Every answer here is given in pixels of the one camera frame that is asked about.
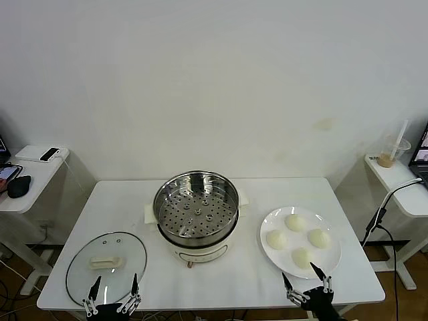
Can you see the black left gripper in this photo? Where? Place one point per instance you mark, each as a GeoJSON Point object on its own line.
{"type": "Point", "coordinates": [110, 312]}

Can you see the small white printed object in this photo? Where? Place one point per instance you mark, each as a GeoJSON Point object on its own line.
{"type": "Point", "coordinates": [374, 157]}

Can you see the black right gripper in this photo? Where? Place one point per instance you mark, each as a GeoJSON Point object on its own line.
{"type": "Point", "coordinates": [319, 302]}

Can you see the stainless steel steamer basket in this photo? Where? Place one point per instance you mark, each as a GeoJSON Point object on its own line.
{"type": "Point", "coordinates": [197, 200]}

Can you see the smartphone with lit screen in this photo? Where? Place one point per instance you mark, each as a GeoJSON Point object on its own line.
{"type": "Point", "coordinates": [8, 175]}

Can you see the clear plastic drink cup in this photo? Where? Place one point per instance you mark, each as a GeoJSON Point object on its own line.
{"type": "Point", "coordinates": [388, 160]}

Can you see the white side table with mouse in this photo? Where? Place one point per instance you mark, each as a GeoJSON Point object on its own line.
{"type": "Point", "coordinates": [43, 174]}

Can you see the laptop beside drink cup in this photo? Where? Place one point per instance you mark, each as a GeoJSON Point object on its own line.
{"type": "Point", "coordinates": [421, 154]}

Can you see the white steamed baozi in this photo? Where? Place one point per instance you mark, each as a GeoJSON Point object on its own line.
{"type": "Point", "coordinates": [296, 222]}
{"type": "Point", "coordinates": [319, 238]}
{"type": "Point", "coordinates": [301, 257]}
{"type": "Point", "coordinates": [276, 239]}

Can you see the white electric cooking pot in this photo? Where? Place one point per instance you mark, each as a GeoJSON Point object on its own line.
{"type": "Point", "coordinates": [200, 254]}

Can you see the smartphone with white case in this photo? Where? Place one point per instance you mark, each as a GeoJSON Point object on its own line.
{"type": "Point", "coordinates": [49, 154]}

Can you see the laptop beside black mouse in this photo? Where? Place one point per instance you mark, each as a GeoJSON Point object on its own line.
{"type": "Point", "coordinates": [2, 147]}

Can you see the black computer mouse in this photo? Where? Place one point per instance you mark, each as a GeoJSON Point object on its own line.
{"type": "Point", "coordinates": [19, 186]}

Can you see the white round plate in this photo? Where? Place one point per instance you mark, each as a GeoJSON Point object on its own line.
{"type": "Point", "coordinates": [277, 261]}

